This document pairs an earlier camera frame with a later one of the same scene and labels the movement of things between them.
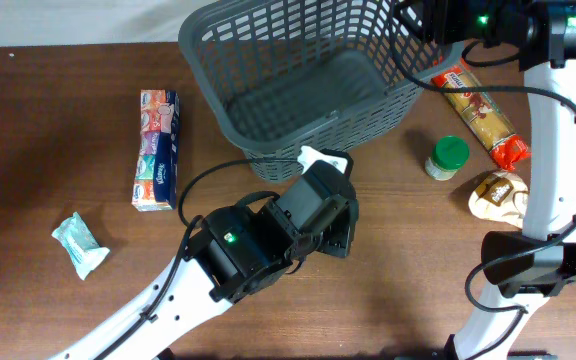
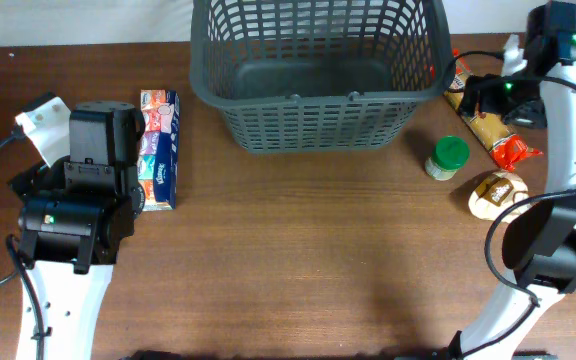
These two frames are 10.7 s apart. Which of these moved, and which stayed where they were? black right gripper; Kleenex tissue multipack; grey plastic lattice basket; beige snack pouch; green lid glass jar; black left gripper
Moved: black right gripper; black left gripper
Stayed: Kleenex tissue multipack; beige snack pouch; green lid glass jar; grey plastic lattice basket
